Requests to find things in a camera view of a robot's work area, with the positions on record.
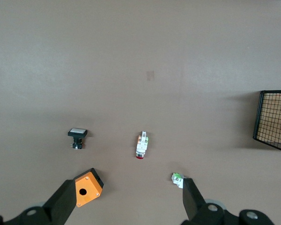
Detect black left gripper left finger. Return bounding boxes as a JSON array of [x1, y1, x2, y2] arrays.
[[0, 179, 78, 225]]

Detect orange push button box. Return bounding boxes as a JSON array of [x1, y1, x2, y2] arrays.
[[74, 167, 104, 208]]

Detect green push button white body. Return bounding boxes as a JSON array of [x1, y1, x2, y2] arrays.
[[171, 172, 187, 189]]

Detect black square white-top button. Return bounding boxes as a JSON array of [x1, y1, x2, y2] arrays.
[[67, 127, 88, 150]]

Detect red push button white body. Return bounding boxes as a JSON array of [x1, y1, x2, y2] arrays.
[[135, 130, 150, 160]]

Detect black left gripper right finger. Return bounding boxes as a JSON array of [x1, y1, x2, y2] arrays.
[[180, 178, 275, 225]]

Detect black wire basket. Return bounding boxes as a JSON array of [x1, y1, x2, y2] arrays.
[[252, 90, 281, 155]]

